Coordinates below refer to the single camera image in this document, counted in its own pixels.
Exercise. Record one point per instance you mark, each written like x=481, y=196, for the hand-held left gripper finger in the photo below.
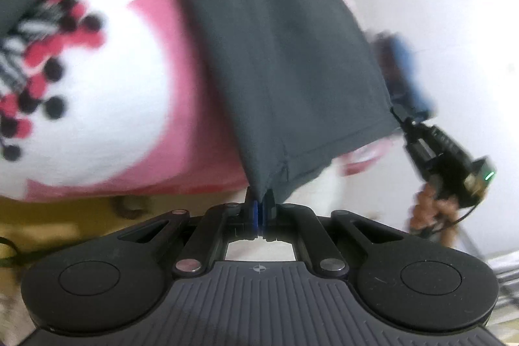
x=253, y=214
x=263, y=214

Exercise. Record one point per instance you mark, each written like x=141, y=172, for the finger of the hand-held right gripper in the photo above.
x=405, y=74

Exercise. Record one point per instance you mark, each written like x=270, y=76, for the dark grey garment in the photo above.
x=275, y=66

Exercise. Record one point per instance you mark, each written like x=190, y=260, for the person's right hand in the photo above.
x=425, y=208

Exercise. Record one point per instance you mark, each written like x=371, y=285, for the pink floral fleece blanket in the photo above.
x=101, y=107

